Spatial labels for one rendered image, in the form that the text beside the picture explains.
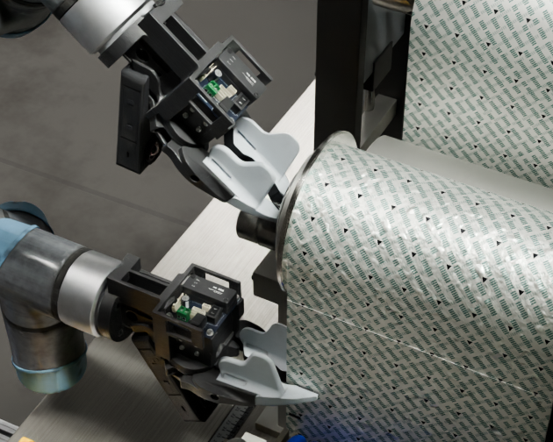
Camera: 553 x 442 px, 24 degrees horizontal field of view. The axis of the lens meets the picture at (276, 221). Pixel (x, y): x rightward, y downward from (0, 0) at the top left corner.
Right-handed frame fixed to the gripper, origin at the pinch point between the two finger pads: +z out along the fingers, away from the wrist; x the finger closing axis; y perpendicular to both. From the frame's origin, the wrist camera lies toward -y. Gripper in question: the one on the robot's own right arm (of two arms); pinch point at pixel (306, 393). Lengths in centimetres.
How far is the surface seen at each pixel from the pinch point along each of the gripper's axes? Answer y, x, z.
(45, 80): -109, 143, -147
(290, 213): 20.8, 0.4, -2.1
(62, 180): -109, 113, -120
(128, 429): -18.9, 0.9, -21.3
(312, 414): -2.3, -0.2, 0.8
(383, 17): 13.0, 40.5, -11.6
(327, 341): 8.3, -0.3, 2.0
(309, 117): -19, 58, -29
